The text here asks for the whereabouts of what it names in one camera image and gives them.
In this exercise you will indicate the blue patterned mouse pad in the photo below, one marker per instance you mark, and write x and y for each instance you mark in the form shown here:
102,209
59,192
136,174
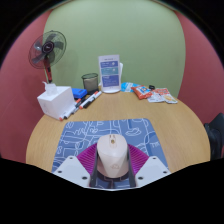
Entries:
83,133

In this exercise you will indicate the black standing fan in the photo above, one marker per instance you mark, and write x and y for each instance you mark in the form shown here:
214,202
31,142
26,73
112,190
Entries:
47,48

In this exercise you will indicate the dark mesh pen cup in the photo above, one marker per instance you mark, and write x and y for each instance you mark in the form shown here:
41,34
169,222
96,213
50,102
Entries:
90,82

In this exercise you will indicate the small black round object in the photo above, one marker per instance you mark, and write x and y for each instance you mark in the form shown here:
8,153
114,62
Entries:
152,87

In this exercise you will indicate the blue snack packet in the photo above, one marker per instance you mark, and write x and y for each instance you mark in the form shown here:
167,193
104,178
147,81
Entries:
126,87

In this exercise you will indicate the black marker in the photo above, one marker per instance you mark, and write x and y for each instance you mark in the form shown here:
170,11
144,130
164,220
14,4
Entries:
89,102

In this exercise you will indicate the black office chair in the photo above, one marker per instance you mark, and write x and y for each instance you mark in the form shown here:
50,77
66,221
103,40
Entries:
216,136

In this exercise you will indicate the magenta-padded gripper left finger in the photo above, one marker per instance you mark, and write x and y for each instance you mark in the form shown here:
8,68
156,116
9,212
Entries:
70,168

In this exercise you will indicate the orange snack packet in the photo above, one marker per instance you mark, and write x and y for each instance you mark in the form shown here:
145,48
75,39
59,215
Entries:
141,92

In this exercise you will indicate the white tissue box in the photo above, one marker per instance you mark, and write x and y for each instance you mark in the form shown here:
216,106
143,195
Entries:
56,101

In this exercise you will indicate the white orange-topped snack packet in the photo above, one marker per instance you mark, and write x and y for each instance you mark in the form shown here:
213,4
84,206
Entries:
167,96

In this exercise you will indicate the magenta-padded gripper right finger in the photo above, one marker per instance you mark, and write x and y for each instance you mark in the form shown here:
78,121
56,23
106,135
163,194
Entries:
154,168

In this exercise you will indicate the acrylic sign stand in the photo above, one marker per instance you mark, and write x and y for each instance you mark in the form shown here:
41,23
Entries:
109,73

